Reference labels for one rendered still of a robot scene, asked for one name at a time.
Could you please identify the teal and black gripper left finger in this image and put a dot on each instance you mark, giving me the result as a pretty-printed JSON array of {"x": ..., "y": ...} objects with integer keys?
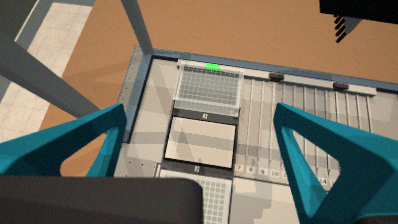
[{"x": 42, "y": 153}]

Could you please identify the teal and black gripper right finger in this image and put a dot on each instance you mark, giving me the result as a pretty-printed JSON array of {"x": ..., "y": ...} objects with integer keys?
[{"x": 368, "y": 181}]

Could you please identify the white well plate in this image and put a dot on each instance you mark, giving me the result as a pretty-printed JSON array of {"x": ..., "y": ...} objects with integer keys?
[{"x": 216, "y": 195}]

